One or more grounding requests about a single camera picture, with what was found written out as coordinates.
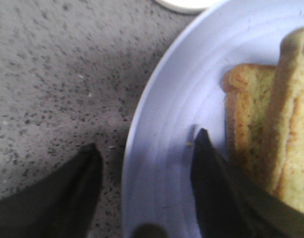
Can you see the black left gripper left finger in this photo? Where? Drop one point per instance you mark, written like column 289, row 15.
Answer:
column 61, row 205

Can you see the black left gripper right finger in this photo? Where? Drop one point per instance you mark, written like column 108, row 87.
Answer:
column 228, row 205

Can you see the bread slice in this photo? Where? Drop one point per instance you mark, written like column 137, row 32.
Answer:
column 248, row 88
column 283, row 146

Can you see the light blue plate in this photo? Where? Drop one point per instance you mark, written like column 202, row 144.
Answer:
column 184, row 95

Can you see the white rectangular tray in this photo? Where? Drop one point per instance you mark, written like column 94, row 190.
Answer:
column 187, row 6

